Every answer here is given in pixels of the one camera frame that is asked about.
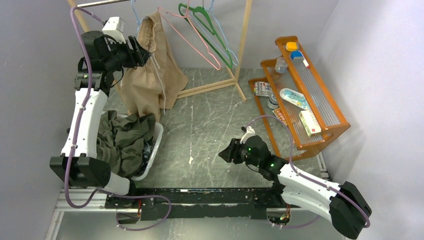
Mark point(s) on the round tin can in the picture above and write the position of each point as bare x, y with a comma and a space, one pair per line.
272, 102

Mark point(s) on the green hanger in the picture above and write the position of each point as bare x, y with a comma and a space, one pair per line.
212, 36

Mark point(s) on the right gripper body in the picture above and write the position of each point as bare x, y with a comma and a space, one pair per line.
241, 151

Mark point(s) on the white plastic laundry basket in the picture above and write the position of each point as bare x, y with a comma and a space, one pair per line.
152, 149

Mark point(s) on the olive green shorts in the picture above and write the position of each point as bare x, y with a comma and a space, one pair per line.
126, 142

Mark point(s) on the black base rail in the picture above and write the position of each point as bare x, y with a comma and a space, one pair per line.
191, 203

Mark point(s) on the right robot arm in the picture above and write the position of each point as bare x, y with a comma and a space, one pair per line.
341, 204

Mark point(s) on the orange wooden shelf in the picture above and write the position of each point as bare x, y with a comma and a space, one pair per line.
308, 82

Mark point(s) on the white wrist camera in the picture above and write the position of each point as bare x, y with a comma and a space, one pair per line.
114, 27
248, 132

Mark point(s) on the white red box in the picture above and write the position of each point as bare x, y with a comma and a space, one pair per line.
310, 123

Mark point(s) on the yellow sponge block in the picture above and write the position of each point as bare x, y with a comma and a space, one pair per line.
292, 46

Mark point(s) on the colourful snack packet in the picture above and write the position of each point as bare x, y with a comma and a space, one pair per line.
262, 89

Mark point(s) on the clear plastic jar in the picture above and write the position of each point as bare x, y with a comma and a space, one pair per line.
280, 65

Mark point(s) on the wooden clothes rack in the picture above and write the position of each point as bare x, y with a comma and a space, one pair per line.
203, 20

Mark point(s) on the light blue oval package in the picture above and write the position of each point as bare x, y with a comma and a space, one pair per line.
295, 98

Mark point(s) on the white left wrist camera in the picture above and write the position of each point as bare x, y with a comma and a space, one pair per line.
114, 27

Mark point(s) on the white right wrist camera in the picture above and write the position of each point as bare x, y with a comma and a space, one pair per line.
248, 132

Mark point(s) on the crayon pack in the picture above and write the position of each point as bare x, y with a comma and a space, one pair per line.
279, 114

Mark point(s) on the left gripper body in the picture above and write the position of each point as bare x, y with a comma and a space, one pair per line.
132, 59

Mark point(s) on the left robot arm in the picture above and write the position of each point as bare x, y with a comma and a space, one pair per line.
78, 164

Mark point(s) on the blue white box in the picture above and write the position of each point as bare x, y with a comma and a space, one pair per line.
297, 57

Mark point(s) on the beige shorts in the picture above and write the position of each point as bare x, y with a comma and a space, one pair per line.
154, 87

